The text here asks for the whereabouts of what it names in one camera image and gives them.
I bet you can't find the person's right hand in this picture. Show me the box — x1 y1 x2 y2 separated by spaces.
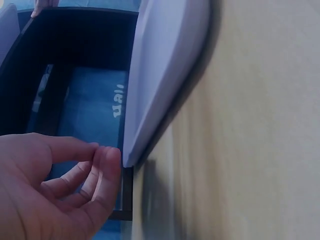
30 0 60 19

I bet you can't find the person's left hand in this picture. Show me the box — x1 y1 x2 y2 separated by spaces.
0 132 124 240

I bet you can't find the white paper sheet stack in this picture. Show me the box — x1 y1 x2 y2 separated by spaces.
123 0 211 169

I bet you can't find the black open box frame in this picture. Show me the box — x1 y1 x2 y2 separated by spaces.
0 6 140 222

